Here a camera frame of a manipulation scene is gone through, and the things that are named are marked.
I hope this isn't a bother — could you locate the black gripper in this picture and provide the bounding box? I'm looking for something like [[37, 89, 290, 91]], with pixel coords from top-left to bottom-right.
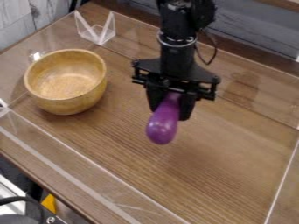
[[132, 31, 220, 121]]

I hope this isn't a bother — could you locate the purple toy eggplant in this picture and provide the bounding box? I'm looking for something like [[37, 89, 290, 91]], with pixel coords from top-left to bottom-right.
[[145, 93, 180, 144]]

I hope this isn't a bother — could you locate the brown wooden bowl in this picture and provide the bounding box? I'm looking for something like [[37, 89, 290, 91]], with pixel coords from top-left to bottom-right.
[[23, 49, 108, 115]]

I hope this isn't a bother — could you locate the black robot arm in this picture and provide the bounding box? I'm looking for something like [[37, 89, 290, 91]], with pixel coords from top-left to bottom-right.
[[132, 0, 220, 121]]

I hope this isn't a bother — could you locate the clear acrylic table barrier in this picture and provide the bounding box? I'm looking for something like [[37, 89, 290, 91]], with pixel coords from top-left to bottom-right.
[[0, 16, 299, 224]]

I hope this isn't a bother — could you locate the yellow sticker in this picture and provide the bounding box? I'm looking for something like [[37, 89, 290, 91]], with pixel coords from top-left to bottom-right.
[[41, 194, 57, 213]]

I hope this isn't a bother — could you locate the black metal equipment base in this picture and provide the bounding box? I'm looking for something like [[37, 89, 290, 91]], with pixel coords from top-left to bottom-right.
[[24, 196, 72, 224]]

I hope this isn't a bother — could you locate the clear acrylic corner bracket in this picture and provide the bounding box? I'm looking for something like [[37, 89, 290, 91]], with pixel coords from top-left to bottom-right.
[[73, 11, 116, 46]]

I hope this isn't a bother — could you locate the black cable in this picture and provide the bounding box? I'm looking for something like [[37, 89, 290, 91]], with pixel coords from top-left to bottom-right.
[[0, 195, 45, 224]]

